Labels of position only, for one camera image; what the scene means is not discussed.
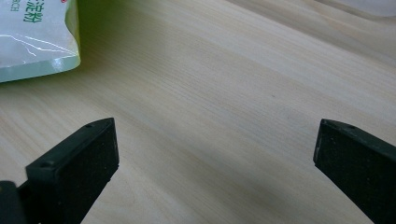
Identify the white and green starch bag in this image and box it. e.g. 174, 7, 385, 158
0, 0, 82, 84

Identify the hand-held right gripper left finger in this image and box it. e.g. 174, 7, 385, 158
18, 117, 120, 224

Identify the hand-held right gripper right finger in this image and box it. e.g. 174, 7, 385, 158
313, 119, 396, 224

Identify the white object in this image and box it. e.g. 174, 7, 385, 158
330, 0, 396, 18

